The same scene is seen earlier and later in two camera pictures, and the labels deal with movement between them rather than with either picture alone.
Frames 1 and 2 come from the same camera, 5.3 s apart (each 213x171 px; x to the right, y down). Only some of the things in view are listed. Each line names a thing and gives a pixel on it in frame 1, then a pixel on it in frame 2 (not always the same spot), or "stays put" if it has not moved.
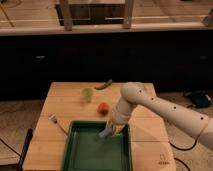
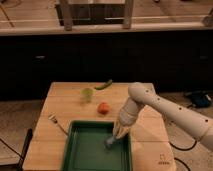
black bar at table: [26, 145] stays put
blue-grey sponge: [105, 132] -> [109, 141]
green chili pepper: [104, 86] stays put
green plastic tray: [86, 150] stays put
